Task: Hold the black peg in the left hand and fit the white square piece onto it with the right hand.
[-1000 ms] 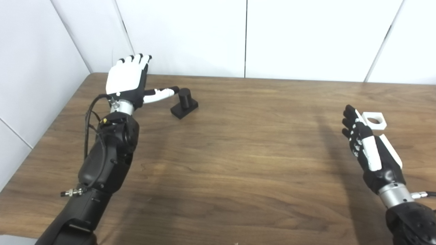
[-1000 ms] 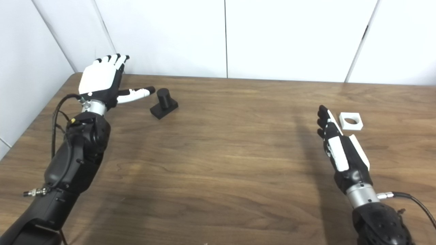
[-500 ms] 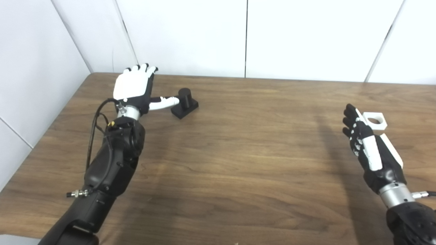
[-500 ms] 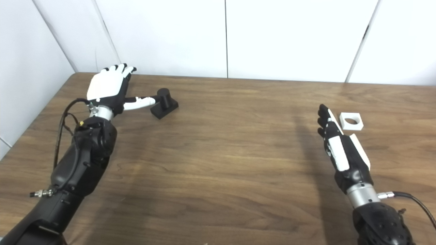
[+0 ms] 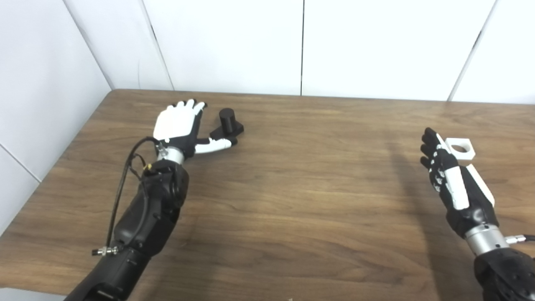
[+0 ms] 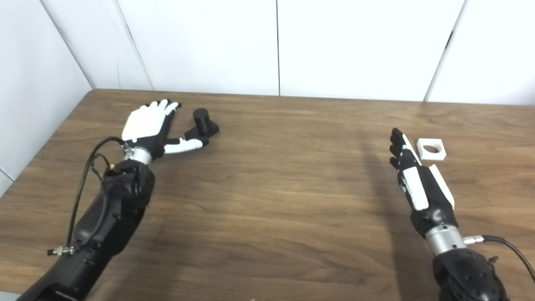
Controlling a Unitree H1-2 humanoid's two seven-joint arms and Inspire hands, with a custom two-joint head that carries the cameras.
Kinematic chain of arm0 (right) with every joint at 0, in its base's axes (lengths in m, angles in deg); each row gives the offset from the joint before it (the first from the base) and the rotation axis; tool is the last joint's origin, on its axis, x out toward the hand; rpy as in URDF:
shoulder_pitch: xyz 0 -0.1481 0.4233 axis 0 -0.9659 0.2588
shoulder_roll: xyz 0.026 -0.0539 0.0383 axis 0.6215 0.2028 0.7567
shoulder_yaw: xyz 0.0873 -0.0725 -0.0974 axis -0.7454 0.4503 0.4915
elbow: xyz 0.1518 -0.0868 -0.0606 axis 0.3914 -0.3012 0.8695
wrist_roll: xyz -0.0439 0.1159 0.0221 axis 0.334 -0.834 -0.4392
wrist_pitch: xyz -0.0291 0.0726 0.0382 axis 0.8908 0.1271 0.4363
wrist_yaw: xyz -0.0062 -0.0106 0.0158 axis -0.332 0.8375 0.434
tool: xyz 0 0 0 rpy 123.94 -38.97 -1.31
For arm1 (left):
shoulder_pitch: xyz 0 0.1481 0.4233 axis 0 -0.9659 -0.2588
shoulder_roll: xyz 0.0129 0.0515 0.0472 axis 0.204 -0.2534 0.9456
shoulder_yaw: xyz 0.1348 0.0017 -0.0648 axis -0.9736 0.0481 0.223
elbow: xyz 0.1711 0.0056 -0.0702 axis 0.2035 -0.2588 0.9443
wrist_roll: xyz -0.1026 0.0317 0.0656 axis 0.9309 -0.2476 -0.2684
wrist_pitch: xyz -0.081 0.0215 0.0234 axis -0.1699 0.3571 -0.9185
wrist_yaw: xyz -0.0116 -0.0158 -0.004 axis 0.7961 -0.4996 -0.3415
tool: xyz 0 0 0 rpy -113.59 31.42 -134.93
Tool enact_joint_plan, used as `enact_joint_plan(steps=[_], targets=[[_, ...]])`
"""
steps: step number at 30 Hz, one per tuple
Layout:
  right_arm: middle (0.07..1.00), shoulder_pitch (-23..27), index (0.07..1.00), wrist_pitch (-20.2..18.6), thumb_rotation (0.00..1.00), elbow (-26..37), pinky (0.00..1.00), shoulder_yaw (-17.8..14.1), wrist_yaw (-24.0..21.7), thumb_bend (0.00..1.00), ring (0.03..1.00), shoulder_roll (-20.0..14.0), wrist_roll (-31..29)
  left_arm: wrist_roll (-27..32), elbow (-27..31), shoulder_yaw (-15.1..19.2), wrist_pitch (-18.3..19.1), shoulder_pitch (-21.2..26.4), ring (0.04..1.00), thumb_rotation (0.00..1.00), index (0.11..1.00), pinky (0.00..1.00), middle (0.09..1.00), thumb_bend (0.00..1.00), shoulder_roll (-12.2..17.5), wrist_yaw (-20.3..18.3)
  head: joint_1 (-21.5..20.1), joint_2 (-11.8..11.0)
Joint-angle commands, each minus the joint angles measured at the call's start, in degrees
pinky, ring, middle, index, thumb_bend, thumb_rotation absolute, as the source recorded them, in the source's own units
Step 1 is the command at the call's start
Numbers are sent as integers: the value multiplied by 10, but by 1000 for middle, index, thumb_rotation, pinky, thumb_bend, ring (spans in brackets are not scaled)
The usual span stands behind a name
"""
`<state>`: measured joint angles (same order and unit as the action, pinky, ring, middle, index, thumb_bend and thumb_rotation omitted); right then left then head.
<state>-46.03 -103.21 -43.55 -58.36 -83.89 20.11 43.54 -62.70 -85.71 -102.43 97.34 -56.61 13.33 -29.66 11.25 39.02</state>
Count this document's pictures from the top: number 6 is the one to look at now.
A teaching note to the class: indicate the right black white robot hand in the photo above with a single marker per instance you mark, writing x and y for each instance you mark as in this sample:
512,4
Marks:
430,200

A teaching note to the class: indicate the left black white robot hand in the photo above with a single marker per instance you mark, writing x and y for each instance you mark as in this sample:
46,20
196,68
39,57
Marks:
144,123

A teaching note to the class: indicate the white square piece with hole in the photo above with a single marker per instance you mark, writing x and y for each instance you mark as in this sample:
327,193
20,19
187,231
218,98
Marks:
436,156

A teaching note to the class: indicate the black peg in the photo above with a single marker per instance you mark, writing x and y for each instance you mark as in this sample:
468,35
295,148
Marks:
202,119

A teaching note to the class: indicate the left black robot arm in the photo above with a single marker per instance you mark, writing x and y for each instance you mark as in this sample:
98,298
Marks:
108,217

